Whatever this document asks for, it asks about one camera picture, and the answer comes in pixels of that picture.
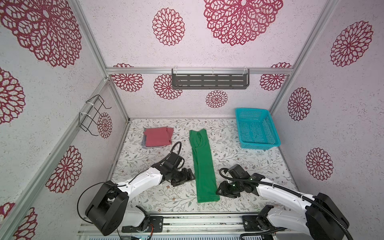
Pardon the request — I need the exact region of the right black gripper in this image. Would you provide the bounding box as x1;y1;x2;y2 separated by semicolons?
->
213;180;243;198

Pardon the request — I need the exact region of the green tank top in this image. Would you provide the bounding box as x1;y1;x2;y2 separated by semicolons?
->
189;129;220;203

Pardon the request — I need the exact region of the maroon red tank top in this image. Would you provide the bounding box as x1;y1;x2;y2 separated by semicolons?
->
144;127;174;148

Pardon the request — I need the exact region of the blue white striped tank top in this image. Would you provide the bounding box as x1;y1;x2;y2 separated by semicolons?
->
141;128;166;149

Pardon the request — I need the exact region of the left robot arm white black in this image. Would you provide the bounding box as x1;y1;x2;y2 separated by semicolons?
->
85;168;196;236

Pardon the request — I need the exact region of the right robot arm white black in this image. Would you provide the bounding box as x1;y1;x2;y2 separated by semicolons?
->
216;174;353;240

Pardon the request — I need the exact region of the teal plastic basket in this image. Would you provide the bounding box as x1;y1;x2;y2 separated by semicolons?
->
235;108;281;151

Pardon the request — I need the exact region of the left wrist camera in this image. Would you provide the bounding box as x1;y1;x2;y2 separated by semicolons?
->
163;153;185;170

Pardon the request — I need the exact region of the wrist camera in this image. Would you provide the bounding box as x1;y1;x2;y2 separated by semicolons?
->
163;153;185;170
228;164;251;180

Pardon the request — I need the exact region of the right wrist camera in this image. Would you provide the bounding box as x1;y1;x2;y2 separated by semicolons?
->
228;164;251;180

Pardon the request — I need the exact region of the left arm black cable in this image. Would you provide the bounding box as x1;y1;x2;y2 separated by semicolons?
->
76;141;183;224

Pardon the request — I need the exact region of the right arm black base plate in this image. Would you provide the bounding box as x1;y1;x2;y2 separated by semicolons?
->
242;215;279;232

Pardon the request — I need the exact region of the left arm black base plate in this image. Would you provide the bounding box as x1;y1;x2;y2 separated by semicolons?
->
121;216;164;234

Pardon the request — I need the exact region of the aluminium front rail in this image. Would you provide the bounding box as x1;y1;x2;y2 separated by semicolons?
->
77;212;329;236

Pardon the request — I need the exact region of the black wire wall rack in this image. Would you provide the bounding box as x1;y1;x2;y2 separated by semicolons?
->
78;94;112;138

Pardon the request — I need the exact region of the grey metal wall shelf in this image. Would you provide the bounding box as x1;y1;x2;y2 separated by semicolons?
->
171;69;250;90

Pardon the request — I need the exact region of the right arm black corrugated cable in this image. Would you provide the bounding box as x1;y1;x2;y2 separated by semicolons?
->
218;167;354;240

